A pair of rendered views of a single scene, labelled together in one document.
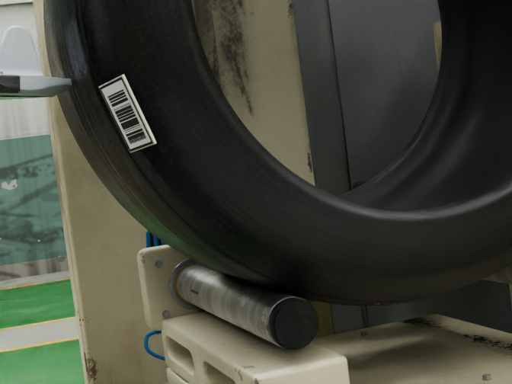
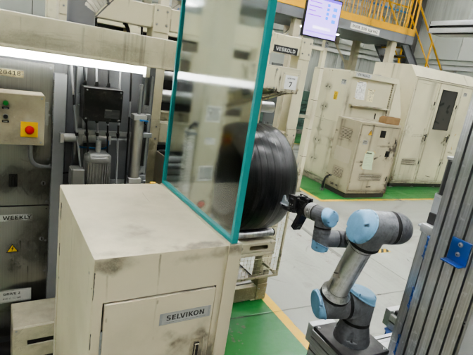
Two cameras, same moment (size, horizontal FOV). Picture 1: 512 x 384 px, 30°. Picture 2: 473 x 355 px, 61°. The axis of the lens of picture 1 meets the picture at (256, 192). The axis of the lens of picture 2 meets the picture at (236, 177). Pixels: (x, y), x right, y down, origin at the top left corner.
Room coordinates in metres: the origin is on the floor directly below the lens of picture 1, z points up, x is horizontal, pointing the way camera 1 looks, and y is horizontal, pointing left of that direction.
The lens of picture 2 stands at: (1.57, 1.95, 1.73)
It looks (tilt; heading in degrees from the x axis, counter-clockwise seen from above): 15 degrees down; 256
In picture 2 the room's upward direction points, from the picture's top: 9 degrees clockwise
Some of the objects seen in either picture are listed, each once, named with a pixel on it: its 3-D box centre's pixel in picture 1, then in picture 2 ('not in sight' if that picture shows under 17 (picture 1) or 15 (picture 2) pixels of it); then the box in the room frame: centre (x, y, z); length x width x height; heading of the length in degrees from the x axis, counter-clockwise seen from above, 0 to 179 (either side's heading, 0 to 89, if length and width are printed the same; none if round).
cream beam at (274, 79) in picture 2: not in sight; (246, 74); (0.99, -0.42, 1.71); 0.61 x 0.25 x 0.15; 18
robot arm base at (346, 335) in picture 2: not in sight; (353, 327); (0.63, 0.64, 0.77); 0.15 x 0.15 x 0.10
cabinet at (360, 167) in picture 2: not in sight; (362, 158); (-2.09, -4.09, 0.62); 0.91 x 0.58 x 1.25; 14
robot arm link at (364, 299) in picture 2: not in sight; (358, 303); (0.64, 0.64, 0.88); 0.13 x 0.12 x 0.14; 1
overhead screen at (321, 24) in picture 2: not in sight; (321, 17); (-0.78, -3.79, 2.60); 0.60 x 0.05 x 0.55; 14
